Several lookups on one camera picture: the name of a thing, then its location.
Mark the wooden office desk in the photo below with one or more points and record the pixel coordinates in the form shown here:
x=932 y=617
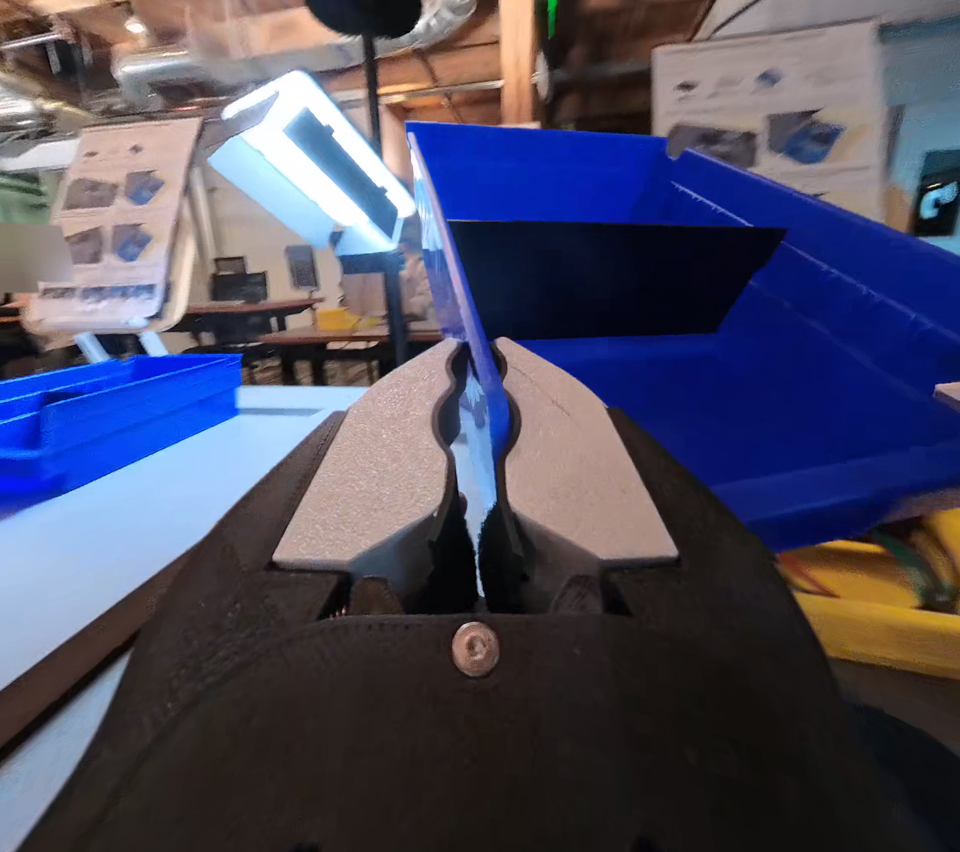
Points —
x=337 y=336

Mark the green exit sign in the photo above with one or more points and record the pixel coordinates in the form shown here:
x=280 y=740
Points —
x=553 y=4

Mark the instruction poster on white stand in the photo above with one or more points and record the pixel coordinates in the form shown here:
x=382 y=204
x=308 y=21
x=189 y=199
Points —
x=112 y=214
x=787 y=87

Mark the blue plastic bin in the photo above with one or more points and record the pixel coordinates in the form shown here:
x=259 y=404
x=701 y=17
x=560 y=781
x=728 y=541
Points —
x=135 y=409
x=675 y=402

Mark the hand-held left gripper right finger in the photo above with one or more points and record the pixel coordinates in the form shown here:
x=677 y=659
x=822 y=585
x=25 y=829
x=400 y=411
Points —
x=577 y=477

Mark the yellow plastic bin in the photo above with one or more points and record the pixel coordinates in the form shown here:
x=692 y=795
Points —
x=862 y=634

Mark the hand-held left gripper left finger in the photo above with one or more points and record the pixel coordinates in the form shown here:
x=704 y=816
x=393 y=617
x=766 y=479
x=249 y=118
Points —
x=367 y=484

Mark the white led panel lamp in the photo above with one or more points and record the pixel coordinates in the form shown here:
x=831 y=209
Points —
x=255 y=162

